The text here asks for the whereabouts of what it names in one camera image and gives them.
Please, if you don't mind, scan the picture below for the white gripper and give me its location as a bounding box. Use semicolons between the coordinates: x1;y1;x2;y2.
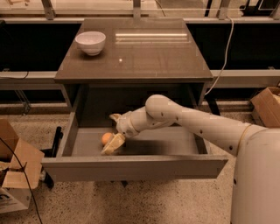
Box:
101;111;138;155

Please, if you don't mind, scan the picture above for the orange fruit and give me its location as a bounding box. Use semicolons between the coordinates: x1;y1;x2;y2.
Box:
101;132;113;146

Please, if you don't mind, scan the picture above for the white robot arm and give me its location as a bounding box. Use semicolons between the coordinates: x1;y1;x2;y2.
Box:
101;94;280;224

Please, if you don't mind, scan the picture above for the open grey top drawer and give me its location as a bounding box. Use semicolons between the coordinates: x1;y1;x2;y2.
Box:
40;84;229;183

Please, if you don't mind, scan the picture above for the grey cabinet with glossy top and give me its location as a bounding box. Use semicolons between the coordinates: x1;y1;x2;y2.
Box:
55;18;213;118

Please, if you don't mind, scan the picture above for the black stand beside cabinet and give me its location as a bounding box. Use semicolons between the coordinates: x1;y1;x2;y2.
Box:
41;126;63;189

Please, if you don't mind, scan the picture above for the white ceramic bowl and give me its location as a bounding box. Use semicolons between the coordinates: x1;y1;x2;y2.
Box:
74;31;106;56

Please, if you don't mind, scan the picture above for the open cardboard box left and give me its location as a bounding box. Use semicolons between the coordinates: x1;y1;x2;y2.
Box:
0;119;44;214

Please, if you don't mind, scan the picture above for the cardboard box right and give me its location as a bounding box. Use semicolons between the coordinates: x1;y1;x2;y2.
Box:
251;87;280;128

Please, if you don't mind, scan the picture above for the black cable left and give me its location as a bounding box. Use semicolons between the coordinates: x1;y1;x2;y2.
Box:
0;134;45;224

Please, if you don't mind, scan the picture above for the metal railing frame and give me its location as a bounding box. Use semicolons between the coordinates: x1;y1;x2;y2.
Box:
0;0;280;91

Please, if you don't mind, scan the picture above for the white cable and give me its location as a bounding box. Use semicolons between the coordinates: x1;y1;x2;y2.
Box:
204;16;235;96

